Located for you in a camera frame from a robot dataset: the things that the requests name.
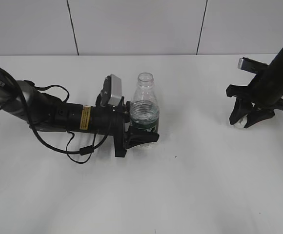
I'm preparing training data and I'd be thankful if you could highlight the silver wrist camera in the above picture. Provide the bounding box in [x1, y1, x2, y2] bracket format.
[238, 57, 268, 74]
[100, 74, 122, 107]

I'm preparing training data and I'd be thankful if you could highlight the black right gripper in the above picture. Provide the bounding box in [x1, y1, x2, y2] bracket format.
[226, 84, 283, 128]

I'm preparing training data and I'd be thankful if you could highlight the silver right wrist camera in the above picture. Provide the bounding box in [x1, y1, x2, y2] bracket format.
[238, 57, 268, 74]

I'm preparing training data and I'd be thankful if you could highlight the clear green-label water bottle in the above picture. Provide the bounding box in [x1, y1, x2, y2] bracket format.
[130, 72, 160, 133]

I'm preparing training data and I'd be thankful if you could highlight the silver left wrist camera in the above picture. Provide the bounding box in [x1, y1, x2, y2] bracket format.
[100, 74, 122, 107]

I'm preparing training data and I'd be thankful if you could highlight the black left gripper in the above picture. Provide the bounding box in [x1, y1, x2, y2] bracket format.
[90, 98, 160, 157]

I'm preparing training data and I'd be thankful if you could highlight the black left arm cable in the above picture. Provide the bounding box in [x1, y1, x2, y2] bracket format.
[0, 62, 108, 164]

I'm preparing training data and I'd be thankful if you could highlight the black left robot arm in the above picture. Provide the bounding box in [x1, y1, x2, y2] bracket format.
[0, 67, 159, 157]

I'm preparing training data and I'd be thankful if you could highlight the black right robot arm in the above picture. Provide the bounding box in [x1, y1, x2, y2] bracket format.
[226, 47, 283, 129]

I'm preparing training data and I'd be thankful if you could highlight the white green bottle cap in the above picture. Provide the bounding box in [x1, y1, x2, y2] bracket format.
[234, 116, 247, 129]

